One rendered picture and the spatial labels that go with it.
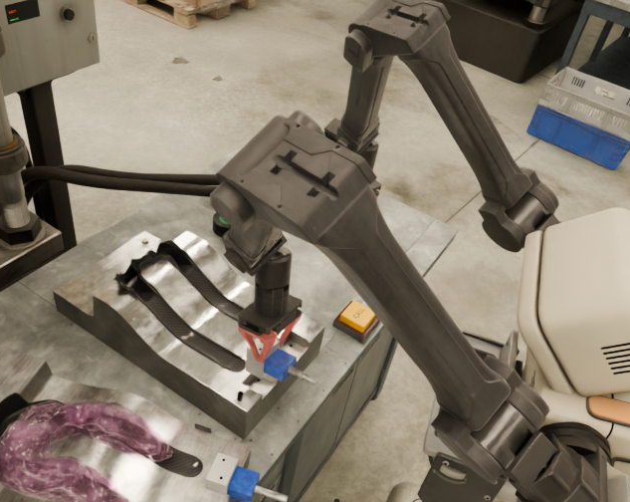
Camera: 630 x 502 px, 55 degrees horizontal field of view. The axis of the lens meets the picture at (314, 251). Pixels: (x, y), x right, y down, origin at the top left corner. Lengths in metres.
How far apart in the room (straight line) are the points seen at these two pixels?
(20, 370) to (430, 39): 0.84
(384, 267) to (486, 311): 2.24
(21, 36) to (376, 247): 1.19
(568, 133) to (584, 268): 3.40
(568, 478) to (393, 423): 1.52
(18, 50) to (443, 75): 1.00
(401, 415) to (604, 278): 1.57
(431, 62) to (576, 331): 0.39
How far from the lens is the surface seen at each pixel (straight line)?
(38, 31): 1.57
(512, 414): 0.69
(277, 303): 0.97
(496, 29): 4.92
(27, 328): 1.36
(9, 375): 1.15
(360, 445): 2.14
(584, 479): 0.74
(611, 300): 0.73
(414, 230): 1.67
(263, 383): 1.15
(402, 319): 0.54
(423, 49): 0.85
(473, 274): 2.89
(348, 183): 0.46
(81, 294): 1.32
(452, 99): 0.88
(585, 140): 4.15
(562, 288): 0.76
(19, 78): 1.57
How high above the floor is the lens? 1.79
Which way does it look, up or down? 41 degrees down
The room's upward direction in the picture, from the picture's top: 10 degrees clockwise
